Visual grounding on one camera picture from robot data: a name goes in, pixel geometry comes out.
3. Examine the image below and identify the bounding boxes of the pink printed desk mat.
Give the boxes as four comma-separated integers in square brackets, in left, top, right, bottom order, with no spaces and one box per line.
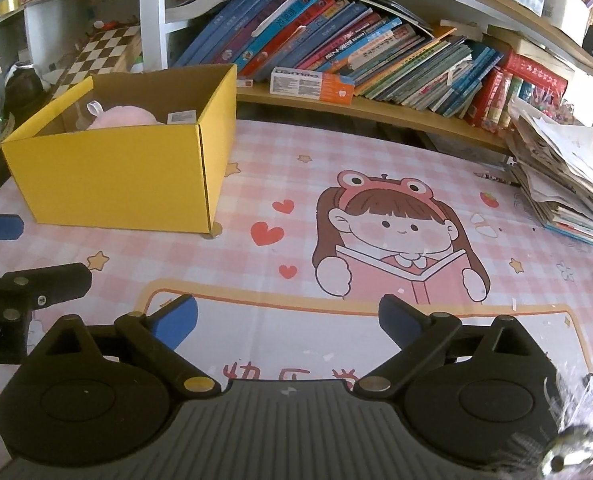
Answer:
[0,117,593,461]

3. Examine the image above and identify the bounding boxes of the pink crystal ornaments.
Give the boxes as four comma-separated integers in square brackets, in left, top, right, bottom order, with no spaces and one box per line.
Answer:
[526,87,579,122]

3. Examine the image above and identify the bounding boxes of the pink plush toy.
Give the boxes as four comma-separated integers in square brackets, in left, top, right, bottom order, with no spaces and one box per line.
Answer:
[79,101,160,131]

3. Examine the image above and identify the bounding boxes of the wooden chessboard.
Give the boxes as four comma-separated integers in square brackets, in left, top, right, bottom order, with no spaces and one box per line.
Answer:
[44,24,144,103]

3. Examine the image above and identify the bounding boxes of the white curved bookend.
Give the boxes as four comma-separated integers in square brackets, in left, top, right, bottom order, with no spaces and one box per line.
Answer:
[164,0,240,23]

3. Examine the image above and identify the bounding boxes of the white side shelf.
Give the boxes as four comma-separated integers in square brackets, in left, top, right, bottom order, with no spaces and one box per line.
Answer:
[0,0,167,68]

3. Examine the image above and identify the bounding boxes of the white storage bin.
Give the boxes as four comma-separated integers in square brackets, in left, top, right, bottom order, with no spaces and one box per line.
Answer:
[543,0,592,29]

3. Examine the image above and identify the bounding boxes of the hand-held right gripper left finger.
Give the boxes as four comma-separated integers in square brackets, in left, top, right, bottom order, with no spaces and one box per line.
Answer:
[36,294,222,397]

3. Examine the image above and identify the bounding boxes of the row of colourful books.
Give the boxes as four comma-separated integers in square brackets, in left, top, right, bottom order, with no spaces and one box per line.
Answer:
[174,0,577,133]

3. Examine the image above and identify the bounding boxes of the white and orange carton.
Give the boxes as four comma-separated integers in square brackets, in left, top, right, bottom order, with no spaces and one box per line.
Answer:
[269,66,356,106]

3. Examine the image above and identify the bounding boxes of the dark pencil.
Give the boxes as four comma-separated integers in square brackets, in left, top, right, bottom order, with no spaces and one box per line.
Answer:
[473,171,522,187]

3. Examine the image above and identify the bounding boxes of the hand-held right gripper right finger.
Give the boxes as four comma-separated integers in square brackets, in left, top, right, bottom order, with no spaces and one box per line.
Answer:
[355,294,542,397]

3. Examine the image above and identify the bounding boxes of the stack of papers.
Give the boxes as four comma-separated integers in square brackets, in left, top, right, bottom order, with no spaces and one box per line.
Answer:
[506,97,593,253]

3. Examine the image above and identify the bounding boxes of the yellow cardboard box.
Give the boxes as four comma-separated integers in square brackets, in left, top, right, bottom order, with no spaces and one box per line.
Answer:
[0,64,238,235]

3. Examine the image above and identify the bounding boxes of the wooden bookshelf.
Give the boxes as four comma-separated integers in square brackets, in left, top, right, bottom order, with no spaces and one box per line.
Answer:
[139,0,593,166]

